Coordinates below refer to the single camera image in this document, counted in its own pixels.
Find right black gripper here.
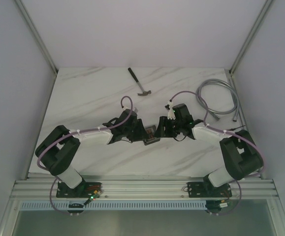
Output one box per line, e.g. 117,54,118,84
153,116,182,138

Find black fuse box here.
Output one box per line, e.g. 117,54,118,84
143,125,160,146

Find silver flexible metal hose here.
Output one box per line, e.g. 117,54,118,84
195,78,239,122

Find clear plastic fuse box cover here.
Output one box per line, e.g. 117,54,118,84
144,125,157,143

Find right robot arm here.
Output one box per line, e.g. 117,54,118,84
155,102,264,196

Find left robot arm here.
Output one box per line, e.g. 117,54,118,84
35,109,148,198

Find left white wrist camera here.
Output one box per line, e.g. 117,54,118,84
122,106,138,117

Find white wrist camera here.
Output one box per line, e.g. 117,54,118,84
122,106,138,117
165,100,176,120

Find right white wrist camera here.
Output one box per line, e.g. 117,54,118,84
165,100,176,120

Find claw hammer black handle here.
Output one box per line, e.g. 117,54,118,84
127,67,152,97

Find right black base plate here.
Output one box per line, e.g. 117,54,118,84
187,182,232,198

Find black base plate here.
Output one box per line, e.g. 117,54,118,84
187,182,232,198
56,182,101,198

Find red handled screwdriver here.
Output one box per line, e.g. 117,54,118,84
228,125,246,131

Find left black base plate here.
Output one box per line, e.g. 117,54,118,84
56,182,101,198

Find aluminium mounting rail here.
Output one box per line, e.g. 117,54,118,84
10,173,279,200

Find grey slotted cable duct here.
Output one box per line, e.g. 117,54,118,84
19,200,229,211

